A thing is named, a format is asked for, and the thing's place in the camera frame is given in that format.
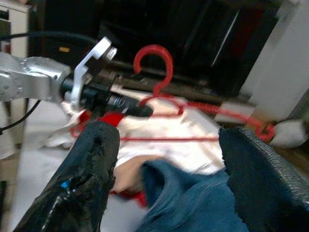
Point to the red garment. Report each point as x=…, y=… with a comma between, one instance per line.
x=113, y=119

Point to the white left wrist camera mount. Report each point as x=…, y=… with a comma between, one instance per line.
x=78, y=82

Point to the red plastic hanger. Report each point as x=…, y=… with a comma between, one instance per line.
x=170, y=65

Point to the white garment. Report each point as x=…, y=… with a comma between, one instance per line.
x=169, y=125

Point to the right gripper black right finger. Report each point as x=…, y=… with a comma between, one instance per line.
x=265, y=188

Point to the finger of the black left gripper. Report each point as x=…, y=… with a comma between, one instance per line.
x=138, y=109
x=97, y=115

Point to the blue denim jeans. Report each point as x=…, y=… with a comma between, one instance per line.
x=188, y=205

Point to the black TV cabinet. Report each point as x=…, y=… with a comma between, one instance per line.
x=193, y=36

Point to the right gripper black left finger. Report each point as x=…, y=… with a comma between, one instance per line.
x=79, y=181

